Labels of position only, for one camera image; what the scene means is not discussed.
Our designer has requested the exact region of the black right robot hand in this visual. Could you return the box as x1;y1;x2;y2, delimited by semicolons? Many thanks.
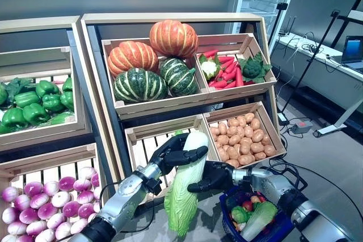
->
187;160;235;194

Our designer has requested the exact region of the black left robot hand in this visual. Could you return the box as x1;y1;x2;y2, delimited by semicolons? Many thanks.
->
149;133;209;176

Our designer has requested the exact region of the blue plastic shopping basket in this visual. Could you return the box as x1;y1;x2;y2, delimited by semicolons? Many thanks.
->
220;186;296;242

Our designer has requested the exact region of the wooden white-slat crate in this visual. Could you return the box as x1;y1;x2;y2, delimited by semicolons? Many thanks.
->
124;114;222;206

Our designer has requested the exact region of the small green toy pepper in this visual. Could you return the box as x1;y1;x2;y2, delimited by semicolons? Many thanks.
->
231;205;252;224

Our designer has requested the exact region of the large wooden pumpkin crate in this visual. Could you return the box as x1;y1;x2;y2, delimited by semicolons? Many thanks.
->
101;37;210;117

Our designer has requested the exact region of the wooden potato crate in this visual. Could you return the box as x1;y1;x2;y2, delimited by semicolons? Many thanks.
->
202;100;287;169

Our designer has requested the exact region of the green striped pumpkin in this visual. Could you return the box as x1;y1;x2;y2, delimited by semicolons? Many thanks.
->
159;57;200;97
113;67;169;104

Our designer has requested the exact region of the wooden carrot crate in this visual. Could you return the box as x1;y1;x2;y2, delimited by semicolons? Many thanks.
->
195;32;277;98

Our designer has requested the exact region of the grey box red button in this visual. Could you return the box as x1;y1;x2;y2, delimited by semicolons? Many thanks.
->
292;121;314;134

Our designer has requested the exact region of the white cauliflower with leaves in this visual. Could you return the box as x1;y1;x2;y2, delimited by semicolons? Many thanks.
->
198;53;222;81

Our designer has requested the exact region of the orange striped pumpkin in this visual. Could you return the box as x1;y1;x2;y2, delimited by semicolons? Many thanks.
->
107;40;159;78
149;19;199;59

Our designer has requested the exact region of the green broccoli with leaves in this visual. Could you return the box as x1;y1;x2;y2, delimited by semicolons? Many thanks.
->
237;51;273;84

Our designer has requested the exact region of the green bell pepper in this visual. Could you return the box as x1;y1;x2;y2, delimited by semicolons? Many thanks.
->
1;108;28;128
14;91;42;109
41;94;66;112
60;91;75;111
35;80;60;98
61;77;74;92
22;103;51;125

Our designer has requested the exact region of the wooden turnip crate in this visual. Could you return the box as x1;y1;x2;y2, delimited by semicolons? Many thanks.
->
0;143;107;242

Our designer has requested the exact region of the wooden pepper crate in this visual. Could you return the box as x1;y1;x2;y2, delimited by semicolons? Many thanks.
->
0;46;86;145

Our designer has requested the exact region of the wooden vegetable display stand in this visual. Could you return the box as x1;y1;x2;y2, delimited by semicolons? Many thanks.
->
0;15;99;169
81;12;287;206

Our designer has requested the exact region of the black router with antennas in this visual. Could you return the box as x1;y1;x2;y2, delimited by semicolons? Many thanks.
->
279;16;297;37

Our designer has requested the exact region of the dark green leafy vegetable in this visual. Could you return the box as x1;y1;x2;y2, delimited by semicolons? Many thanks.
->
4;77;36;95

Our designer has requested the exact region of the open grey laptop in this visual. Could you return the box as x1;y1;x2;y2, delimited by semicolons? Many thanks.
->
333;35;363;73

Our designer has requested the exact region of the black floor cable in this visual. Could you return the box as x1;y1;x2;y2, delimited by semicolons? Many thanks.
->
266;156;363;226

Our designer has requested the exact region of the black camera tripod stand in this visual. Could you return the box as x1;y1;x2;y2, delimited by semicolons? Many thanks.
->
266;2;289;53
276;9;341;115

